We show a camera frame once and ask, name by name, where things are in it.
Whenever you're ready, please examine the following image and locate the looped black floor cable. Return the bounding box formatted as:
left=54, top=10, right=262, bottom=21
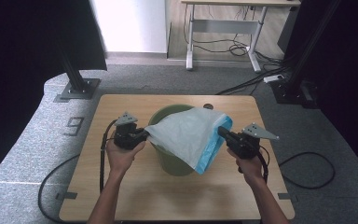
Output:
left=278, top=151, right=337, bottom=190

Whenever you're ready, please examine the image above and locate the person's left hand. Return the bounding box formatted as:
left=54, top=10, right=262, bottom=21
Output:
left=105, top=140, right=146, bottom=175

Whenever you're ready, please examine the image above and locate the black curtain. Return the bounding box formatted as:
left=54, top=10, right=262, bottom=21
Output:
left=276, top=0, right=358, bottom=183
left=0, top=0, right=108, bottom=189

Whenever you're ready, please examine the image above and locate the thin black floor cable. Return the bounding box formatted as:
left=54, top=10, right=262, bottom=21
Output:
left=37, top=153, right=82, bottom=224

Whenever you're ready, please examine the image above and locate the green plastic trash bin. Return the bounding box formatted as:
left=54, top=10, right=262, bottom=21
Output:
left=147, top=104, right=206, bottom=177

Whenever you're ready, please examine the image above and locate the tangle of black cables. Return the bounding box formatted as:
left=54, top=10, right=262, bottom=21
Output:
left=183, top=4, right=288, bottom=64

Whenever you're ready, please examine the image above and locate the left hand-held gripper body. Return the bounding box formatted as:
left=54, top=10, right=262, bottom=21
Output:
left=113, top=111, right=147, bottom=151

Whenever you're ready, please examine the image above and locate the white power strip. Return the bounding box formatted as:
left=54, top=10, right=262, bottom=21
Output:
left=263, top=74, right=285, bottom=84

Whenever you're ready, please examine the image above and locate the black metal stand grey base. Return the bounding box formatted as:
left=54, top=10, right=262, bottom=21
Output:
left=57, top=46, right=102, bottom=101

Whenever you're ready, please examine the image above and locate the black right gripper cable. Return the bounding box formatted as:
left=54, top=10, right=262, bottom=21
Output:
left=258, top=145, right=270, bottom=185

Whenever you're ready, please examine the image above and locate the person's right hand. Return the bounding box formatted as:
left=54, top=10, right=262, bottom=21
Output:
left=227, top=147, right=265, bottom=189

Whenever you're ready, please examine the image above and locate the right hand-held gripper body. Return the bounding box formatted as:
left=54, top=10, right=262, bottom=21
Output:
left=226, top=122, right=280, bottom=161

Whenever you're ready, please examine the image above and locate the white trash bag blue rim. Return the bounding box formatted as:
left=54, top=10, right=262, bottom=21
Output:
left=144, top=106, right=233, bottom=175

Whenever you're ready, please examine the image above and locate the thick black left gripper cable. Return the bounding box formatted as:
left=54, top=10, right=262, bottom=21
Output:
left=98, top=119, right=119, bottom=194

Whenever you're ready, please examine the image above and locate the white frame wooden desk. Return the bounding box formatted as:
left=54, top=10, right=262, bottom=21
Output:
left=180, top=0, right=302, bottom=74

